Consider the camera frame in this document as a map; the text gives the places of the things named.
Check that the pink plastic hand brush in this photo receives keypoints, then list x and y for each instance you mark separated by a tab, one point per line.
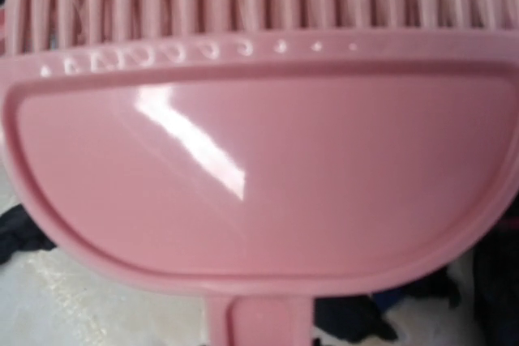
261	153

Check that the black and blue scrap pile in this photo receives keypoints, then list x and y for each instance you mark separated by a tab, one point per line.
19	233

